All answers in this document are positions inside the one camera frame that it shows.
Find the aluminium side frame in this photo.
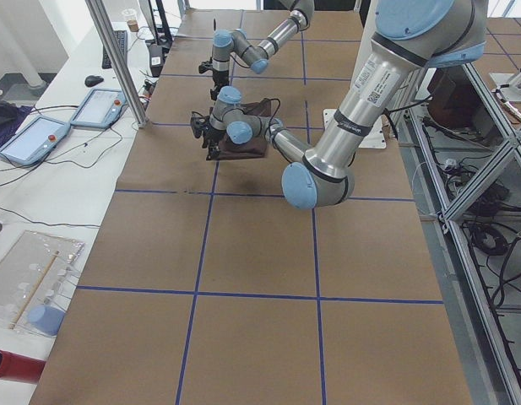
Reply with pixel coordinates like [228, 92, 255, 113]
[389, 51, 521, 404]

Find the black power adapter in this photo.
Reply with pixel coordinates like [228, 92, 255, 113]
[148, 43, 164, 78]

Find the red cylinder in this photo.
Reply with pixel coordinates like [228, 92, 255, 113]
[0, 349, 46, 384]

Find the far teach pendant tablet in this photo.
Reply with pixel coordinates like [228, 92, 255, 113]
[70, 87, 127, 129]

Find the blue plastic cup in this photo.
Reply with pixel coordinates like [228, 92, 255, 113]
[28, 305, 65, 336]

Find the near teach pendant tablet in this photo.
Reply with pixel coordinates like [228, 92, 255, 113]
[0, 116, 71, 165]

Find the clear plastic bag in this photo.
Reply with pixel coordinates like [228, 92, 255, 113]
[0, 231, 84, 337]

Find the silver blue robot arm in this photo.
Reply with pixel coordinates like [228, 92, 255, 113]
[191, 1, 488, 209]
[198, 0, 315, 100]

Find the black computer mouse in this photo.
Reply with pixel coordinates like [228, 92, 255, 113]
[84, 75, 104, 88]

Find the wooden stick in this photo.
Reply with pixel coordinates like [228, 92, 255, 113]
[8, 251, 59, 330]

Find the aluminium frame post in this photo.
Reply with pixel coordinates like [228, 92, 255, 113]
[85, 0, 148, 128]

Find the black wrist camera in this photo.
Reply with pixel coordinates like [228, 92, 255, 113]
[190, 111, 209, 139]
[198, 61, 213, 74]

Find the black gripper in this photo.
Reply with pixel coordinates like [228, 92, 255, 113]
[210, 70, 229, 100]
[204, 127, 223, 160]

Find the brown t-shirt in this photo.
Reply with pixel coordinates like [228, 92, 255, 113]
[217, 98, 272, 160]

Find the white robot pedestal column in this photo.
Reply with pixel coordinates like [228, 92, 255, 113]
[322, 0, 418, 150]

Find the plastic coffee cup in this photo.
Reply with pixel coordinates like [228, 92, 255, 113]
[122, 8, 139, 32]

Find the black computer keyboard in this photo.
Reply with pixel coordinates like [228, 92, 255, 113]
[101, 30, 129, 70]

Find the teach pendant tablet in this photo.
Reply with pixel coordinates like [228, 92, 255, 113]
[0, 116, 71, 165]
[70, 87, 127, 129]

